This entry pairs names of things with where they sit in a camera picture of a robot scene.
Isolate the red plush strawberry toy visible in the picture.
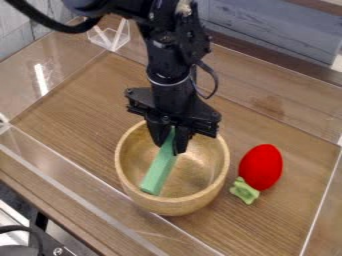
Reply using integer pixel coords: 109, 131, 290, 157
230, 144, 284, 205

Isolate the green rectangular block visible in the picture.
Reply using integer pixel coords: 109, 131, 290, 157
139, 129, 177, 196

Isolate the brown wooden bowl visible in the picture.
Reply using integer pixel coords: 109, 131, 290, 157
115, 121, 230, 216

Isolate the black cable bottom left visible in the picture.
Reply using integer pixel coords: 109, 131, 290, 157
0, 225, 45, 256

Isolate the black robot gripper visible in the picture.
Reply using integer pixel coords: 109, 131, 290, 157
125, 81, 222, 155

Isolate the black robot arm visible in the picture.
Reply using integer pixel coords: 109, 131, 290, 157
4, 0, 222, 154

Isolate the black metal table bracket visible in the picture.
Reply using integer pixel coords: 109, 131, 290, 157
30, 210, 94, 256

